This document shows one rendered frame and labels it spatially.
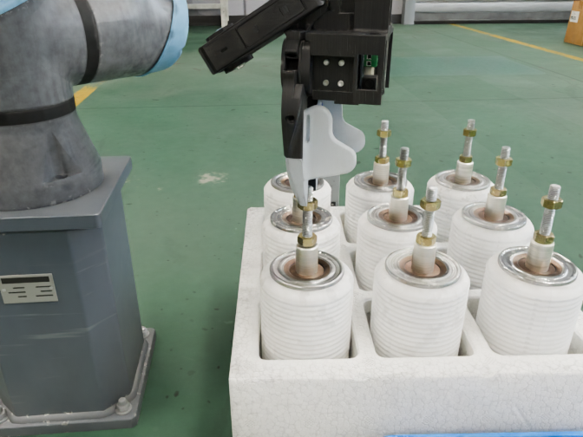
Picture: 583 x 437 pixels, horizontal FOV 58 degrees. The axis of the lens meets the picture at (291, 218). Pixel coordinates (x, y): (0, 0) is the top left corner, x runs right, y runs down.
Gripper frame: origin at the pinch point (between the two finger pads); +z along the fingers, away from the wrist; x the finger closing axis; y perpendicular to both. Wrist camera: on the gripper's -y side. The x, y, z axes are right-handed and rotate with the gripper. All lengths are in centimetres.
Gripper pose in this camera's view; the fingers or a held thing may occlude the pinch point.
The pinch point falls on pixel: (301, 183)
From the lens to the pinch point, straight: 49.4
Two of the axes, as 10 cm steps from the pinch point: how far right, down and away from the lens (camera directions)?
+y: 9.7, 1.1, -2.3
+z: 0.0, 9.0, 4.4
